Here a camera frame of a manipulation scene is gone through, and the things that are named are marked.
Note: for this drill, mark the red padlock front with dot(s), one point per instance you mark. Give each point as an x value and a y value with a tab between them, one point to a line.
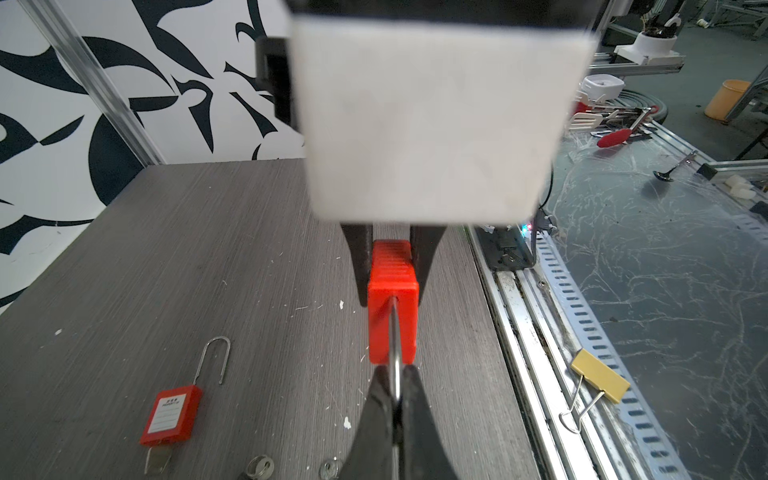
392	304

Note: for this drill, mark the red handled tool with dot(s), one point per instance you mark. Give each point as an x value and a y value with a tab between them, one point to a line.
620	123

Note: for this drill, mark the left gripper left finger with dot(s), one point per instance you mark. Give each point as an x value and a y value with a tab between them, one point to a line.
359	238

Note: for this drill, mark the white slotted cable duct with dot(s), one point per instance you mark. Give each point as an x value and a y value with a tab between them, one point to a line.
632	419

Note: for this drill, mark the white container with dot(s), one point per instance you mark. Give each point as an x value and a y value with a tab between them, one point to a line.
601	87

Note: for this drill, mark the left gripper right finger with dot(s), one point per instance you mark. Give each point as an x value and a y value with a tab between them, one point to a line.
424	241

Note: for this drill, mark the red padlock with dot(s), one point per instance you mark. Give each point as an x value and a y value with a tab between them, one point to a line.
392	304
173	414

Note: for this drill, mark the small electronics board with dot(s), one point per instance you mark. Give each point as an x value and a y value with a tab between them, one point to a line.
511	248

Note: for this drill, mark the yellow bucket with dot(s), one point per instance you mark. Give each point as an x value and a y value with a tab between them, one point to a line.
730	92

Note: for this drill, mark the red padlock far left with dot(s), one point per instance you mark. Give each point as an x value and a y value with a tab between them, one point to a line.
173	414

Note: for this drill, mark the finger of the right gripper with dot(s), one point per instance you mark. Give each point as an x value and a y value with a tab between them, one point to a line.
421	453
371	454

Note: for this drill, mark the metal spoon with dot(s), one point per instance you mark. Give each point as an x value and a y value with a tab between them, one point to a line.
666	176

